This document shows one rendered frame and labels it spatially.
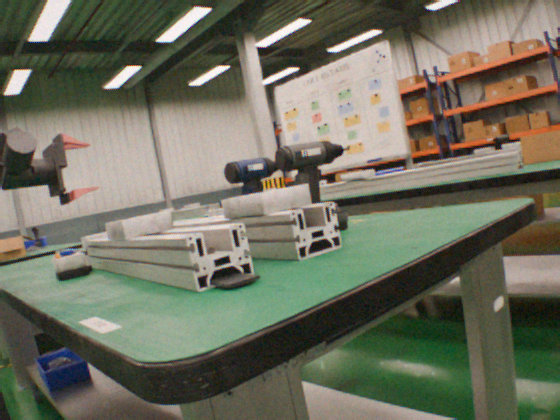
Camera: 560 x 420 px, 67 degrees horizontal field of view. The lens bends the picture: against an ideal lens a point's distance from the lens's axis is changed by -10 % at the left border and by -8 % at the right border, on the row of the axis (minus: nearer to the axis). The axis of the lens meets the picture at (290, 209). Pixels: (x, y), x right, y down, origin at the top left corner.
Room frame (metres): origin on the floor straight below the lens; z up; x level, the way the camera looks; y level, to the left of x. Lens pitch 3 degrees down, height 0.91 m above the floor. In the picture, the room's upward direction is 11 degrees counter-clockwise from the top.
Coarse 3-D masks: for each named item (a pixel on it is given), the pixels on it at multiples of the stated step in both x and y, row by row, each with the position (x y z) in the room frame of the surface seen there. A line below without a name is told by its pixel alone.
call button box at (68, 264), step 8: (64, 256) 1.15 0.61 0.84; (72, 256) 1.15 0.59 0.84; (80, 256) 1.16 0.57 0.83; (56, 264) 1.12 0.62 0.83; (64, 264) 1.13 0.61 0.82; (72, 264) 1.14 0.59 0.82; (80, 264) 1.16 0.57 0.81; (56, 272) 1.17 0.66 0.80; (64, 272) 1.13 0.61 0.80; (72, 272) 1.14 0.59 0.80; (80, 272) 1.15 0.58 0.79; (88, 272) 1.17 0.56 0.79
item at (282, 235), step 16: (304, 208) 0.86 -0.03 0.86; (320, 208) 0.82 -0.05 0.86; (176, 224) 1.20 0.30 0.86; (192, 224) 1.11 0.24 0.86; (208, 224) 1.04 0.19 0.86; (256, 224) 0.89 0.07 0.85; (272, 224) 0.84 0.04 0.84; (288, 224) 0.80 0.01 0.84; (304, 224) 0.79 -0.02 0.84; (320, 224) 0.83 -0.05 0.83; (336, 224) 0.83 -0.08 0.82; (256, 240) 0.90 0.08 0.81; (272, 240) 0.85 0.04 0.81; (288, 240) 0.81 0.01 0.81; (304, 240) 0.79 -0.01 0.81; (320, 240) 0.83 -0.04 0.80; (336, 240) 0.84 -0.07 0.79; (256, 256) 0.89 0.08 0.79; (272, 256) 0.84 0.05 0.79; (288, 256) 0.80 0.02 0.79; (304, 256) 0.79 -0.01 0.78
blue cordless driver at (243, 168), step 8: (240, 160) 1.24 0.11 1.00; (248, 160) 1.25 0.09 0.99; (256, 160) 1.26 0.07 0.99; (264, 160) 1.28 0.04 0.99; (272, 160) 1.31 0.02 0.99; (224, 168) 1.23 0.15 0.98; (232, 168) 1.20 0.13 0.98; (240, 168) 1.21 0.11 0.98; (248, 168) 1.22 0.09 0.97; (256, 168) 1.24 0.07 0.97; (264, 168) 1.26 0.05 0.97; (272, 168) 1.28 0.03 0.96; (232, 176) 1.21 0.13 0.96; (240, 176) 1.21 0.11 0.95; (248, 176) 1.23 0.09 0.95; (256, 176) 1.25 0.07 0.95; (264, 176) 1.27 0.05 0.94; (248, 184) 1.24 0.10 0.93; (256, 184) 1.25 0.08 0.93; (248, 192) 1.23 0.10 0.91; (256, 192) 1.25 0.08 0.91
